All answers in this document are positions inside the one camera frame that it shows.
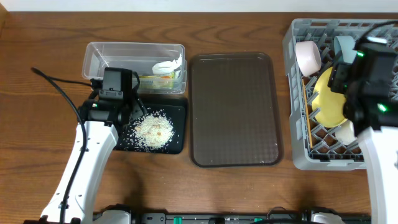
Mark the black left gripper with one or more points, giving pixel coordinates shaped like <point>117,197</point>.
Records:
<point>137,109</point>

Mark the blue bowl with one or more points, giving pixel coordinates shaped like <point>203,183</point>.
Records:
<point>344,49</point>

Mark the white tissue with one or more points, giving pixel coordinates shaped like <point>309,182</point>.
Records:
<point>167,67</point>

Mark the yellow plate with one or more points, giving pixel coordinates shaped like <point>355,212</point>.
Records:
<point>330,104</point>

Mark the pink bowl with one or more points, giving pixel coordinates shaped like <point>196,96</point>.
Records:
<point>308,57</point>

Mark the clear plastic bin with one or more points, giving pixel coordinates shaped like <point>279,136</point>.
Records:
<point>135,56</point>

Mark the wooden chopstick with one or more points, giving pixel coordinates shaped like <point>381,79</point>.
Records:
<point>310,140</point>
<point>306,107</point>

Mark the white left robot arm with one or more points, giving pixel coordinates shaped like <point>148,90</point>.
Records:
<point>100,124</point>

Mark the brown serving tray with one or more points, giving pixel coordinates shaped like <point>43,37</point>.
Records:
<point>234,113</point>

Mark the pandan cake wrapper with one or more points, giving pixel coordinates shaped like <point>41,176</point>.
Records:
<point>156,82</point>

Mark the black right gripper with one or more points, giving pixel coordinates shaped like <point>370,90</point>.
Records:
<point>337,78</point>

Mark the grey dishwasher rack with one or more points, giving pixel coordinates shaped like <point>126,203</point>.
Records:
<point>327,152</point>

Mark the rice leftovers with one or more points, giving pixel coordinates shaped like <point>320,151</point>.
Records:
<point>152,131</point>

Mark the black tray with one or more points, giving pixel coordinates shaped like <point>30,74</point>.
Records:
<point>176,110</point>

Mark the white green cup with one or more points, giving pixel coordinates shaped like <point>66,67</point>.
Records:
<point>345,134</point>

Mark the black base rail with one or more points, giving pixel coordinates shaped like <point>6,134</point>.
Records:
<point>217,218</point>

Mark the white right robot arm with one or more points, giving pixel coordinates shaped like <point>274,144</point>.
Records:
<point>366,84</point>

